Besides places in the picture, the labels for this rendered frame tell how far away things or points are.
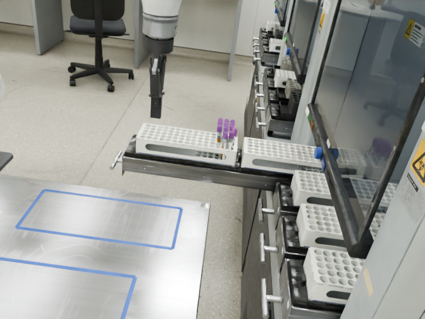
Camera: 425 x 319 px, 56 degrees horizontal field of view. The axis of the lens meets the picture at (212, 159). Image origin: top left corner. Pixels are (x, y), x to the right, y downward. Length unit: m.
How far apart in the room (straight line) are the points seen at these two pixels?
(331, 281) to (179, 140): 0.59
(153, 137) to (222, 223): 1.14
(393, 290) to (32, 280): 0.63
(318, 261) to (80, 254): 0.49
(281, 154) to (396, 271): 0.63
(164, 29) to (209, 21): 3.62
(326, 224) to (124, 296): 0.48
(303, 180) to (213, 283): 0.95
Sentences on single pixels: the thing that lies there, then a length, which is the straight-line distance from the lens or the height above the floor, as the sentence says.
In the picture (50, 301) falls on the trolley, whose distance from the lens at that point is 0.82.
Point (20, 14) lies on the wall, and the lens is 5.29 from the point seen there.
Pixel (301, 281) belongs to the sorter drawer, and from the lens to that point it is 0.89.
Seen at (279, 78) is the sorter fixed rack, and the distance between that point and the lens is 1.83.
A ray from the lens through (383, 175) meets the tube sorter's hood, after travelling 0.67.
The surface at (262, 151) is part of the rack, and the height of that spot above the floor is 0.86.
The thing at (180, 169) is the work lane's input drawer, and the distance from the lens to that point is 1.19.
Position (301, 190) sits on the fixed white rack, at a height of 0.87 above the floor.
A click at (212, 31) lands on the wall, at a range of 4.70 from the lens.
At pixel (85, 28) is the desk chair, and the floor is 0.52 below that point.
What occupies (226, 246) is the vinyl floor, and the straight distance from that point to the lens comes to 2.11.
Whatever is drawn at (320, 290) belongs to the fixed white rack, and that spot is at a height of 0.85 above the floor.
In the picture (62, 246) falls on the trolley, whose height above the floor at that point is 0.82.
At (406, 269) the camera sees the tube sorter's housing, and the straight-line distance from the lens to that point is 0.63.
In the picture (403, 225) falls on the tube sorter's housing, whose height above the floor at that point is 1.10.
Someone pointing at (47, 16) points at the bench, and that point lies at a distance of 4.68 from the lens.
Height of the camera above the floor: 1.44
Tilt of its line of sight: 31 degrees down
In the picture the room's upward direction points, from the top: 8 degrees clockwise
